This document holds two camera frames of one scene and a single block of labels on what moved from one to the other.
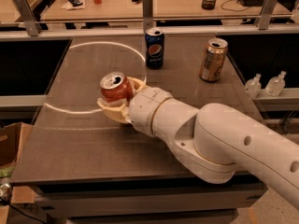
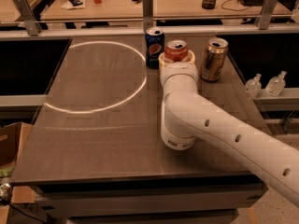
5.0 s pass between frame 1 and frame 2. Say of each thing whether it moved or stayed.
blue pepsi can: stayed
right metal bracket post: stayed
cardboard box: stayed
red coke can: moved
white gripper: moved
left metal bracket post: stayed
